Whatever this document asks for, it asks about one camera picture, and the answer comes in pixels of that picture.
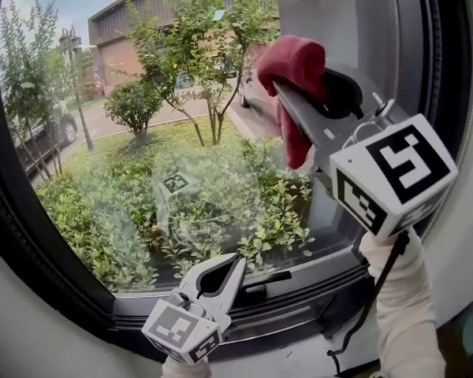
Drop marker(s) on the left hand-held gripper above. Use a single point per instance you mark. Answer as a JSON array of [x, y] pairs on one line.
[[177, 325]]

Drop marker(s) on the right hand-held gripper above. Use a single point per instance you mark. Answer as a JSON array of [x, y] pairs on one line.
[[398, 179]]

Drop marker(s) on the red cloth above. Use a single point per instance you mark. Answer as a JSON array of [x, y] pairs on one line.
[[295, 61]]

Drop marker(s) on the clear window glass pane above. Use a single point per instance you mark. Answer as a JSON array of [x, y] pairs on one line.
[[122, 179]]

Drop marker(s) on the person's right forearm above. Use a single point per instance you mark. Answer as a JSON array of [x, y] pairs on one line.
[[406, 313]]

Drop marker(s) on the person's left forearm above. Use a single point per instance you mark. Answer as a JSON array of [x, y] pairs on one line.
[[185, 370]]

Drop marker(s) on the silver car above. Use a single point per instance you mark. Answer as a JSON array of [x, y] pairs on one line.
[[256, 97]]

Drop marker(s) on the white window sill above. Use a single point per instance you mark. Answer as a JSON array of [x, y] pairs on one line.
[[284, 362]]

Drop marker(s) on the green hedge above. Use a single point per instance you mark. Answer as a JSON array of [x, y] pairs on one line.
[[114, 219]]

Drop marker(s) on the small leafy tree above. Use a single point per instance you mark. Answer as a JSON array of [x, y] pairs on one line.
[[185, 53]]

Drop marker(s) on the round green bush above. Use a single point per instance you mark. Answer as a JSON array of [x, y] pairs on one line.
[[132, 104]]

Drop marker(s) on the dark car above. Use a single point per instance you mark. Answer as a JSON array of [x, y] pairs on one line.
[[43, 140]]

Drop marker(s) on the brown brick building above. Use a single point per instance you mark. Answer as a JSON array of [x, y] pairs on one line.
[[118, 57]]

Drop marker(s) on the thin young trees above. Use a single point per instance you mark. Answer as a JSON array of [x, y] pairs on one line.
[[27, 81]]

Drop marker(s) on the black window frame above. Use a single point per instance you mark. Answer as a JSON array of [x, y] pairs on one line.
[[291, 321]]

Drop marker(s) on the black lamp post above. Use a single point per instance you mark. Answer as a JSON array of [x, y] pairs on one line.
[[80, 108]]

